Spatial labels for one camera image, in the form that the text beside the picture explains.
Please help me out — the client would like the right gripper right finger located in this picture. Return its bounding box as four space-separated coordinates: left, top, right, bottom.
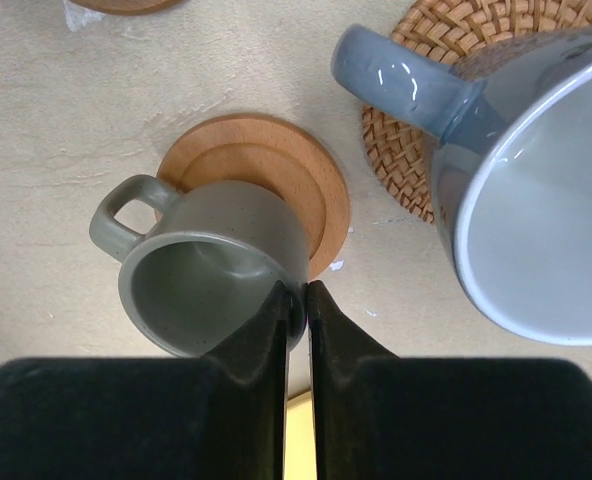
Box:
307 281 592 479

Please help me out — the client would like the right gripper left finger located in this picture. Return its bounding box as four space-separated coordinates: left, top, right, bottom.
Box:
0 284 292 479

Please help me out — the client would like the small grey cup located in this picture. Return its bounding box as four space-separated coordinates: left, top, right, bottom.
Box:
89 175 309 357

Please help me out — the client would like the plain orange front coaster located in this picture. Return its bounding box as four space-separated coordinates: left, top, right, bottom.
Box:
157 113 351 279

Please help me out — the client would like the plain orange coaster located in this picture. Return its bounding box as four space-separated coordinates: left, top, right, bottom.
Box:
72 0 182 16
157 113 351 279

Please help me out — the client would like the grey handled mug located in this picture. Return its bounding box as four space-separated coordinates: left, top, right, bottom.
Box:
331 25 592 346

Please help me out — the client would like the light woven front coaster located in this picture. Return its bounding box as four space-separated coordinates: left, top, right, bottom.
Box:
360 0 592 226

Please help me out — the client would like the yellow tray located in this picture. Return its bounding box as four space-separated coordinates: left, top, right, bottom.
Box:
284 391 317 480

